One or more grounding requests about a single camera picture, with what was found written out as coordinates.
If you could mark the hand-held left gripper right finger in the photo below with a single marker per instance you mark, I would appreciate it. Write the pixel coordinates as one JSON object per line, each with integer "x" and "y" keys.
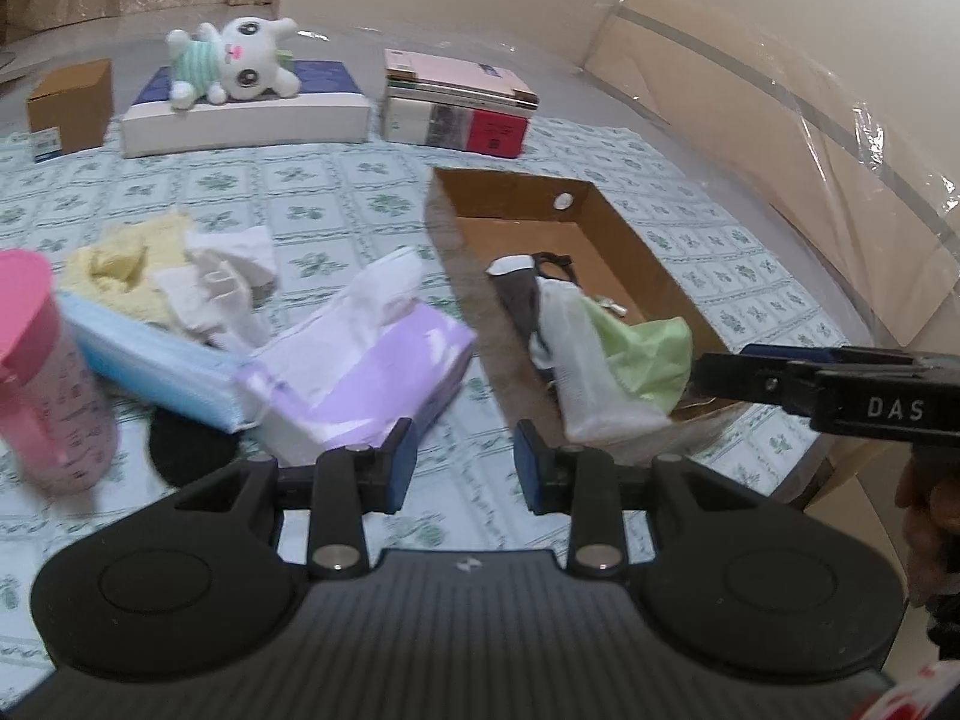
{"x": 528, "y": 465}

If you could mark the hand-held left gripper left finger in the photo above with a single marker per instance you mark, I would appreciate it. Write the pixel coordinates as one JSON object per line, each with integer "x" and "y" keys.
{"x": 399, "y": 465}

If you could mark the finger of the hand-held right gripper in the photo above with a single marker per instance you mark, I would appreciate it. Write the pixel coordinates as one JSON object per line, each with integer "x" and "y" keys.
{"x": 795, "y": 350}
{"x": 750, "y": 384}

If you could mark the purple tissue pack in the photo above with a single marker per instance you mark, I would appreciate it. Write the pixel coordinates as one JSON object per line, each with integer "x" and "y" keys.
{"x": 360, "y": 375}

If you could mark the light green cloth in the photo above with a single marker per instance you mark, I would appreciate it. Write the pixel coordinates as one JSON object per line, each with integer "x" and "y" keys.
{"x": 645, "y": 352}

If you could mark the white cloth pouch black trim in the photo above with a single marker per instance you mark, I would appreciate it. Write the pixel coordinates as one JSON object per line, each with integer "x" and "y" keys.
{"x": 577, "y": 364}

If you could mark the black round pad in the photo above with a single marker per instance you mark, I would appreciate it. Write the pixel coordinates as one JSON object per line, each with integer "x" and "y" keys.
{"x": 187, "y": 451}

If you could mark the white cloth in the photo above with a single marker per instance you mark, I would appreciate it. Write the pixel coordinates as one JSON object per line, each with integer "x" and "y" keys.
{"x": 217, "y": 277}

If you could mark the yellow towel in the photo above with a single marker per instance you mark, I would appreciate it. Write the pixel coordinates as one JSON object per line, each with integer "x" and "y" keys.
{"x": 120, "y": 262}

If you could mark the person's right hand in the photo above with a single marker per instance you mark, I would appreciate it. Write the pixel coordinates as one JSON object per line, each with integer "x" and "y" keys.
{"x": 930, "y": 532}

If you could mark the plastic wrapped headboard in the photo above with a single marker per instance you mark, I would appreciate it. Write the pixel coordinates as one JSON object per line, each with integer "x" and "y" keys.
{"x": 825, "y": 187}

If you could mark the blue face mask pack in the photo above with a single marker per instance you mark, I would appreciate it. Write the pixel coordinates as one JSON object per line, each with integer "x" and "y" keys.
{"x": 150, "y": 360}

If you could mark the floral patterned sheet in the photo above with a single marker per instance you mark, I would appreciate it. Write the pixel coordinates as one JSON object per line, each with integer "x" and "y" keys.
{"x": 337, "y": 195}

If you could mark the red and white thick box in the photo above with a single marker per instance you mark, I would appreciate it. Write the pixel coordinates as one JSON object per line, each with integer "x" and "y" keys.
{"x": 450, "y": 127}

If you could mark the white flat box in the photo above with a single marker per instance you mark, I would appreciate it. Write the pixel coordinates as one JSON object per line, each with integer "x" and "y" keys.
{"x": 247, "y": 127}

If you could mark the pink lidded cup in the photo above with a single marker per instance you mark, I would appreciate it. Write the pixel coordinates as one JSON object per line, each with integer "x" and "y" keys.
{"x": 37, "y": 375}

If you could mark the small green packet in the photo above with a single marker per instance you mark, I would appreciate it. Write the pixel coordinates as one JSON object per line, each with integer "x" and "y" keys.
{"x": 283, "y": 58}

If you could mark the white plush toy striped shirt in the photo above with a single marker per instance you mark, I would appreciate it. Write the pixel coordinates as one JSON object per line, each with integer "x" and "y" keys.
{"x": 240, "y": 67}

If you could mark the plastic wrapped mattress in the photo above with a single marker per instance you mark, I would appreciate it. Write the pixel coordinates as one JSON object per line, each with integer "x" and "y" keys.
{"x": 465, "y": 30}

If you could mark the small brown cardboard box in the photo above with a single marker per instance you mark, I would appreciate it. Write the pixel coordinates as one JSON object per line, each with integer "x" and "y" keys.
{"x": 71, "y": 109}

